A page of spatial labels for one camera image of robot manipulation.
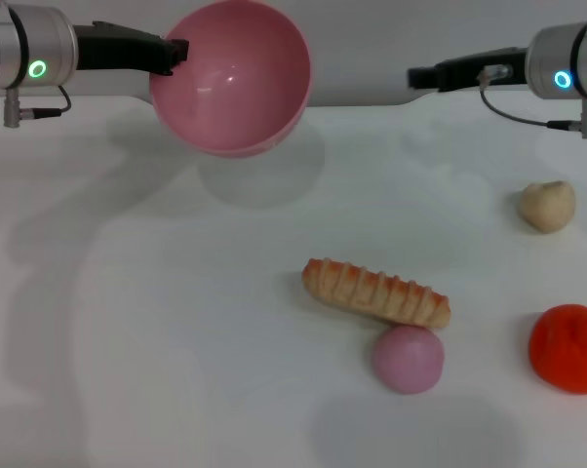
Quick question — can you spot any left arm cable with plug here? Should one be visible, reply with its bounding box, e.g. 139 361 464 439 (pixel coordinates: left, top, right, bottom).
2 85 74 130

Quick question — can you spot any right arm cable with plug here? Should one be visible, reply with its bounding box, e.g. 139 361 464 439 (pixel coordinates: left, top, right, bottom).
477 62 587 140

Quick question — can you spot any red-orange round bread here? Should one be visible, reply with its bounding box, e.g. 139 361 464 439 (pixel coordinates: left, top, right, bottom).
528 303 587 395

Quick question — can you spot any arm cable with plug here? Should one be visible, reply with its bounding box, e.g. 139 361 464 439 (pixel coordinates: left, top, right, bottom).
2 85 74 130
477 62 587 140

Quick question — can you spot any pink round bun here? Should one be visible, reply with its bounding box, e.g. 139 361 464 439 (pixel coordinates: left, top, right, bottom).
371 325 445 396

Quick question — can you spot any beige heart-shaped bun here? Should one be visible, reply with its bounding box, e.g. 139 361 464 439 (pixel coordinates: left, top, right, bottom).
517 179 577 235

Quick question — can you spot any orange striped bread roll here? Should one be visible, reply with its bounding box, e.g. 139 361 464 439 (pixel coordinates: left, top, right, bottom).
300 257 452 330

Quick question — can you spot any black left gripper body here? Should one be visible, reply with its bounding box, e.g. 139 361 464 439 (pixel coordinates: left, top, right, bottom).
73 19 173 76

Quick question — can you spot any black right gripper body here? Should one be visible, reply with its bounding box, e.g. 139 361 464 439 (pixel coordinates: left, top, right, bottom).
434 46 530 93

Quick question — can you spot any pink plastic bowl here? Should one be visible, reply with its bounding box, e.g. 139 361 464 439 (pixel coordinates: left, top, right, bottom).
148 0 313 161

